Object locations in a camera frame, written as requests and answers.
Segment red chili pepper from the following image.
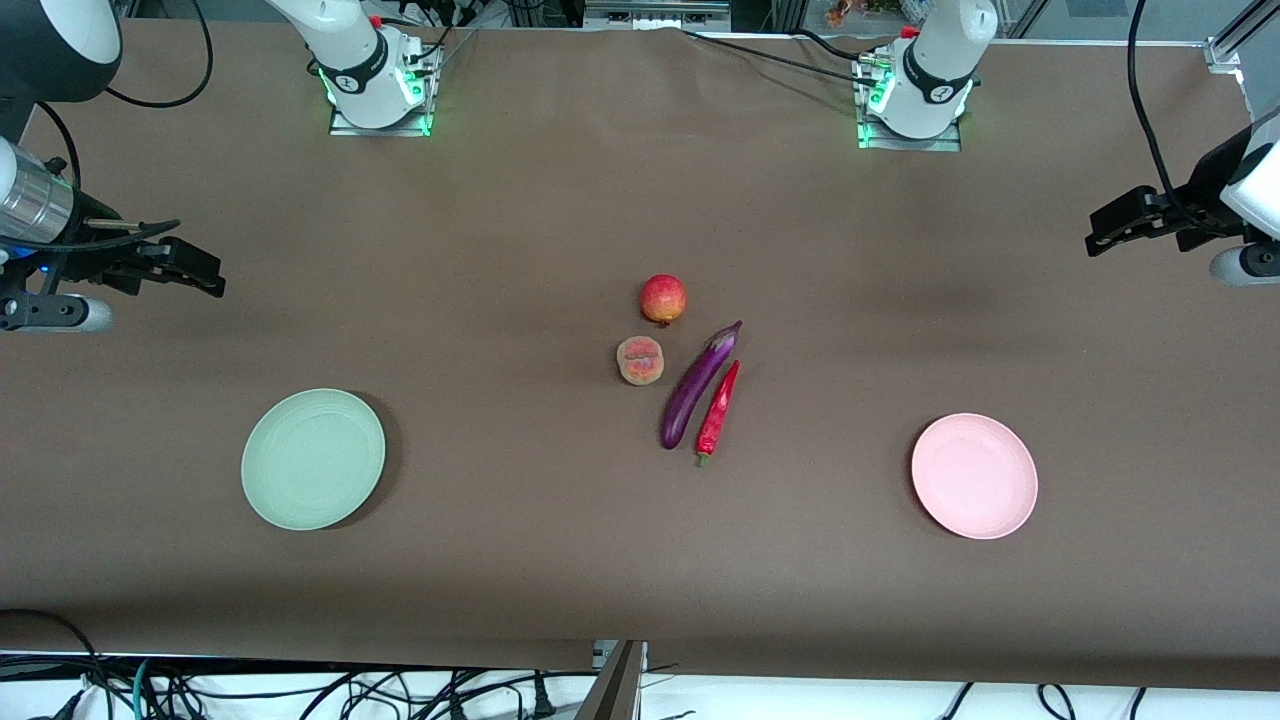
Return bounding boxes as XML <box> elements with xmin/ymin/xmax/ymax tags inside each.
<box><xmin>695</xmin><ymin>359</ymin><xmax>742</xmax><ymax>468</ymax></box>

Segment purple eggplant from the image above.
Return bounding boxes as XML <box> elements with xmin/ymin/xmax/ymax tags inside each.
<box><xmin>659</xmin><ymin>320</ymin><xmax>744</xmax><ymax>451</ymax></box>

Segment orange peach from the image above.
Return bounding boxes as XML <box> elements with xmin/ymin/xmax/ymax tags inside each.
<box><xmin>616</xmin><ymin>336</ymin><xmax>666</xmax><ymax>387</ymax></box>

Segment red apple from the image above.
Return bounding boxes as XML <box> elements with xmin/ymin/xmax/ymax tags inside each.
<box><xmin>640</xmin><ymin>273</ymin><xmax>688</xmax><ymax>327</ymax></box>

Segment green round plate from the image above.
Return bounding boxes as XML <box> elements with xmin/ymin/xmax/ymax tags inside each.
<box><xmin>240</xmin><ymin>388</ymin><xmax>387</xmax><ymax>532</ymax></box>

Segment pink round plate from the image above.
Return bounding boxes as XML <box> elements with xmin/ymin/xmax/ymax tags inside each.
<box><xmin>910</xmin><ymin>412</ymin><xmax>1039</xmax><ymax>541</ymax></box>

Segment orange plastic toy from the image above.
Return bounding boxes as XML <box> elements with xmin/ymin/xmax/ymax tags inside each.
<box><xmin>825</xmin><ymin>0</ymin><xmax>906</xmax><ymax>29</ymax></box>

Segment brown table cloth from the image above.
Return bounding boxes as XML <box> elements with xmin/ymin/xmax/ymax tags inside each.
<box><xmin>0</xmin><ymin>18</ymin><xmax>1280</xmax><ymax>691</ymax></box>

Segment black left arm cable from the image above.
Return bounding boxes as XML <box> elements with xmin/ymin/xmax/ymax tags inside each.
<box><xmin>1127</xmin><ymin>0</ymin><xmax>1226</xmax><ymax>236</ymax></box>

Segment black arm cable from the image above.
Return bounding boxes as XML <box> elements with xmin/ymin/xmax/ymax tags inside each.
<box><xmin>0</xmin><ymin>0</ymin><xmax>216</xmax><ymax>256</ymax></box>
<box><xmin>1127</xmin><ymin>0</ymin><xmax>1226</xmax><ymax>236</ymax></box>

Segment aluminium frame profile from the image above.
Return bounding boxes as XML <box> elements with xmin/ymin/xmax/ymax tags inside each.
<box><xmin>1205</xmin><ymin>0</ymin><xmax>1280</xmax><ymax>73</ymax></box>

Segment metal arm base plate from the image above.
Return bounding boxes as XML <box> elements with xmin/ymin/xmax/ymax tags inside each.
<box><xmin>856</xmin><ymin>50</ymin><xmax>964</xmax><ymax>153</ymax></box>
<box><xmin>328</xmin><ymin>40</ymin><xmax>435</xmax><ymax>138</ymax></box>

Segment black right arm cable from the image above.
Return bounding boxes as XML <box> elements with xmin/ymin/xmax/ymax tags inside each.
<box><xmin>0</xmin><ymin>0</ymin><xmax>216</xmax><ymax>256</ymax></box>

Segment black looped cable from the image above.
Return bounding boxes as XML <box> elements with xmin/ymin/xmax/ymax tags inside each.
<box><xmin>0</xmin><ymin>608</ymin><xmax>106</xmax><ymax>720</ymax></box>

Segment black cable on cloth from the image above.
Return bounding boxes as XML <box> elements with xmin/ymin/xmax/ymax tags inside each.
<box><xmin>683</xmin><ymin>28</ymin><xmax>881</xmax><ymax>89</ymax></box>

